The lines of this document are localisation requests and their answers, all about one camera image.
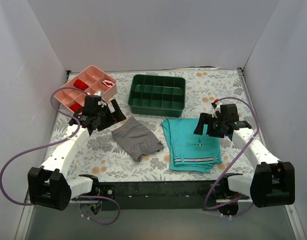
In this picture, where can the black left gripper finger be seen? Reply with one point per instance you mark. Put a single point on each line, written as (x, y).
(117, 113)
(106, 120)

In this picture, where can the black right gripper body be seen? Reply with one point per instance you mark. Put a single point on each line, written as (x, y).
(209, 125)

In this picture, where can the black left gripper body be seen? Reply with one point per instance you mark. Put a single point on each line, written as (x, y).
(109, 116)

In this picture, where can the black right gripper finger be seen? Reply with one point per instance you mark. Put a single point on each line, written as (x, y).
(214, 132)
(202, 121)

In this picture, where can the grey striped underwear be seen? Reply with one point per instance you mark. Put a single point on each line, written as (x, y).
(136, 139)

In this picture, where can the teal shorts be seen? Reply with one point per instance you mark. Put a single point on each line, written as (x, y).
(189, 151)

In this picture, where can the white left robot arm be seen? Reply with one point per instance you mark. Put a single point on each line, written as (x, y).
(48, 185)

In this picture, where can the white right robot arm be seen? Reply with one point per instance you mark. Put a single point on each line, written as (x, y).
(273, 180)

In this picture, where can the red rolled cloth lower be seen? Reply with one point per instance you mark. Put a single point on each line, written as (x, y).
(76, 108)

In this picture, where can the red white rolled cloth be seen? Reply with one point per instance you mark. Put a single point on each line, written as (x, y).
(108, 83)

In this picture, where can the pink divided storage box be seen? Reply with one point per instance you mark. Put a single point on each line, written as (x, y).
(91, 80)

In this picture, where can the red rolled cloth upper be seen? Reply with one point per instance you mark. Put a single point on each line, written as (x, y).
(79, 84)

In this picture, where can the green divided storage box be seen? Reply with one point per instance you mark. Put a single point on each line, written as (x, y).
(157, 95)

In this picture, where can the floral table cloth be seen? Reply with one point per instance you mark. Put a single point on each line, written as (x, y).
(239, 164)

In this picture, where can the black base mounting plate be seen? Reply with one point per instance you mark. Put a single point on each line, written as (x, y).
(156, 195)

